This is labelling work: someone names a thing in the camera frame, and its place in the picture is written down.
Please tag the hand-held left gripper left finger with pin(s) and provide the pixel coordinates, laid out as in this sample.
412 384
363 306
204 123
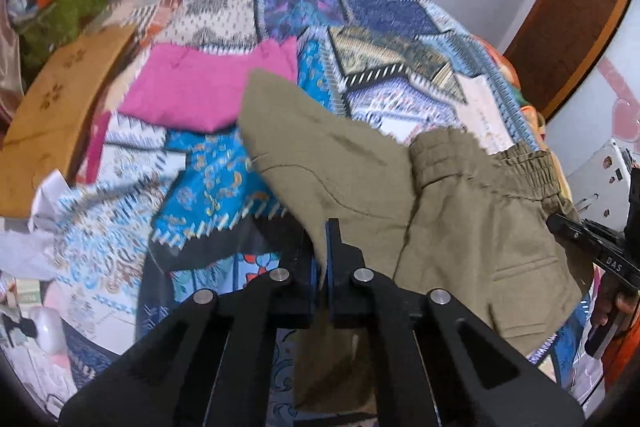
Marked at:
300 289

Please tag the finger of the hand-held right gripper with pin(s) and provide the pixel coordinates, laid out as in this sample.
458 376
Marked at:
570 229

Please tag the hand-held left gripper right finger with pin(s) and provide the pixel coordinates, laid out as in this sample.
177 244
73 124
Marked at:
334 257

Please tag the olive green pants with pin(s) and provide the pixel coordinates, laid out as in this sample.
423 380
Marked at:
360 167

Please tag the person's right forearm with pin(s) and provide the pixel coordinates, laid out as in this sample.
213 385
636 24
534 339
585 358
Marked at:
622 367

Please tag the person's right hand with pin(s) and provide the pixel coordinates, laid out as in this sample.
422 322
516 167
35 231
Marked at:
602 294

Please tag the white stickered box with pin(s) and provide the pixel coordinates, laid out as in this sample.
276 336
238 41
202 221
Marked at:
600 177

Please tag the brown wooden door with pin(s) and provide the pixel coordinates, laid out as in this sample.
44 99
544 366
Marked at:
565 17

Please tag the pink garment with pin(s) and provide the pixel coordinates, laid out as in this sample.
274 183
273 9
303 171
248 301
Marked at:
200 82

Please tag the blue patchwork blanket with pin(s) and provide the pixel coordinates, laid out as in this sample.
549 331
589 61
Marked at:
375 7

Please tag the white crumpled paper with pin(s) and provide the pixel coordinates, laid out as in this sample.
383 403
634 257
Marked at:
42 227

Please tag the pile of small packets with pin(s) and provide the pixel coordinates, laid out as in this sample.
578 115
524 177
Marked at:
27 337

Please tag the wooden lap desk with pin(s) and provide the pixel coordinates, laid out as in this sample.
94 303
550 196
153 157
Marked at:
45 132

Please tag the orange striped blanket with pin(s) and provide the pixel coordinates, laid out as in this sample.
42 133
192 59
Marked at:
150 14

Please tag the green fabric storage bag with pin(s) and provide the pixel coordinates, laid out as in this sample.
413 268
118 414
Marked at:
60 14

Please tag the brown striped curtain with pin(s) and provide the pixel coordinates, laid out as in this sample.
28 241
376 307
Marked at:
7 57

